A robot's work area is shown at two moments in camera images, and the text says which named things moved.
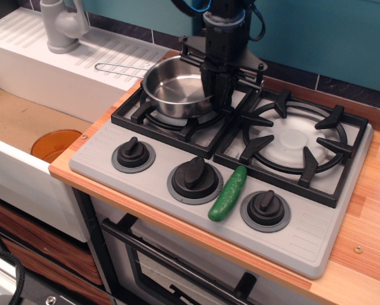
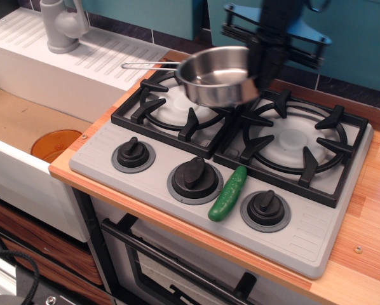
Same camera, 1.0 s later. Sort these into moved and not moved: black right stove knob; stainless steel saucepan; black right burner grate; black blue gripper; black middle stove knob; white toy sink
Moved: black blue gripper; stainless steel saucepan
Not moved: black right stove knob; white toy sink; black right burner grate; black middle stove knob
